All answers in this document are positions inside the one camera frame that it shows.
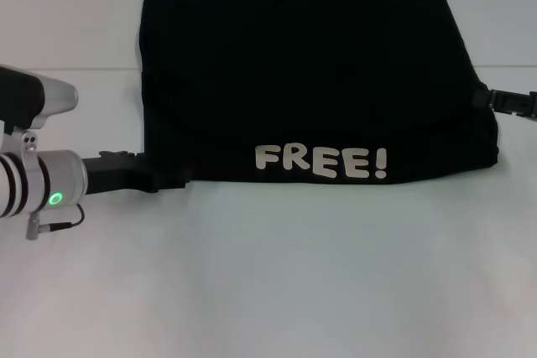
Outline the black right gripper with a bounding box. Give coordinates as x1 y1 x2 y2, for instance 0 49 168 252
471 88 537 121

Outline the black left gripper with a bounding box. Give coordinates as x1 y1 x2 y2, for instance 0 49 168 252
81 149 193 197

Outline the black shirt with FREE print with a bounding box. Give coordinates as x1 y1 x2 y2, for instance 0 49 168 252
138 0 501 186

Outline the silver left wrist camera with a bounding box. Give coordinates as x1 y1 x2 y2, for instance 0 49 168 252
0 64 80 162

